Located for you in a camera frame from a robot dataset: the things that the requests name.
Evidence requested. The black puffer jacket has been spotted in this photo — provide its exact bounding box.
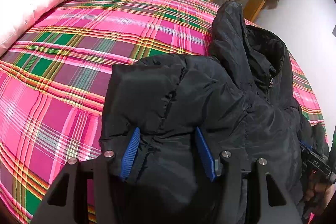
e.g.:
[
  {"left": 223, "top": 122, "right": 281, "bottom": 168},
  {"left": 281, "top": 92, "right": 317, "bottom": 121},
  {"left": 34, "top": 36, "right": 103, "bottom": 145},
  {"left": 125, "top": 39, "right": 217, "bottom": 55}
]
[{"left": 100, "top": 2, "right": 328, "bottom": 223}]

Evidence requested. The right hand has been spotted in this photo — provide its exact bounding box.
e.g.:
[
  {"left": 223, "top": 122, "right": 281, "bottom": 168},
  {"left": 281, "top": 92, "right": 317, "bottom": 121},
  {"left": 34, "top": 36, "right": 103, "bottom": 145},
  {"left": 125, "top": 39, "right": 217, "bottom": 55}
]
[{"left": 304, "top": 173, "right": 335, "bottom": 215}]

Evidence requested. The pink plaid bed sheet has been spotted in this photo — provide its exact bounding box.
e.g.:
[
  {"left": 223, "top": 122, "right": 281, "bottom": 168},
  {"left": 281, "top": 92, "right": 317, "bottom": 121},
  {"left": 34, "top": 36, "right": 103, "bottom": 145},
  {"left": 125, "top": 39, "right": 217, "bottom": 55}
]
[{"left": 0, "top": 0, "right": 328, "bottom": 224}]

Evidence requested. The grey wall panel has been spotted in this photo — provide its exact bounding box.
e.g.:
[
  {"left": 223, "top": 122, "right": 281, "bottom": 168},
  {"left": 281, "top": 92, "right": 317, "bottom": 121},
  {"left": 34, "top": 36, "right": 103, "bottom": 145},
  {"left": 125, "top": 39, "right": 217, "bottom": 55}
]
[{"left": 332, "top": 26, "right": 336, "bottom": 36}]

